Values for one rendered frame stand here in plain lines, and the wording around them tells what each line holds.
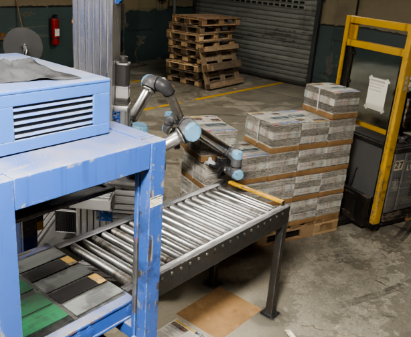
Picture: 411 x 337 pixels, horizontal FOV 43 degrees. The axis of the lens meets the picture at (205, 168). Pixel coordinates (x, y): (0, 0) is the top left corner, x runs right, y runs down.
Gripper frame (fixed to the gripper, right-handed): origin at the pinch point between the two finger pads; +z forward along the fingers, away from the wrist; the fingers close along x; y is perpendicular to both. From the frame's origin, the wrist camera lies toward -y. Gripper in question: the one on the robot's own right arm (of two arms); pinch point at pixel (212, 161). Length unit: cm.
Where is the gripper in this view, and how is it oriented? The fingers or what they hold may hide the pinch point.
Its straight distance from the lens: 373.6
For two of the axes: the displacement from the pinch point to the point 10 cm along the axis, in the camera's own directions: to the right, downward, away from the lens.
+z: -5.0, -3.4, 8.0
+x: -8.7, 1.1, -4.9
